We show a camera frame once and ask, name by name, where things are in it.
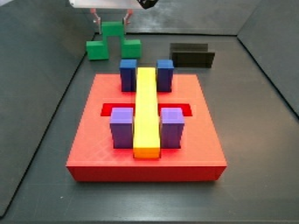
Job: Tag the green arch-shaped block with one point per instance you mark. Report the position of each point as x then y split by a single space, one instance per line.
97 47

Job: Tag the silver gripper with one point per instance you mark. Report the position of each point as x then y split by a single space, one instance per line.
112 4

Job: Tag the purple post block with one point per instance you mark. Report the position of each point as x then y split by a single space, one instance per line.
171 128
121 127

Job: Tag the red board base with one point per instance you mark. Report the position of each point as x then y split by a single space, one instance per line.
96 161

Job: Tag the yellow long bar block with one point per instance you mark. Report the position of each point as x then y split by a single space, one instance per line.
145 133

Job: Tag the black angled bracket holder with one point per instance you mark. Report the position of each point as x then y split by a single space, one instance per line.
191 55

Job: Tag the blue post block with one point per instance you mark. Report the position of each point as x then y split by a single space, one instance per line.
164 75
127 69

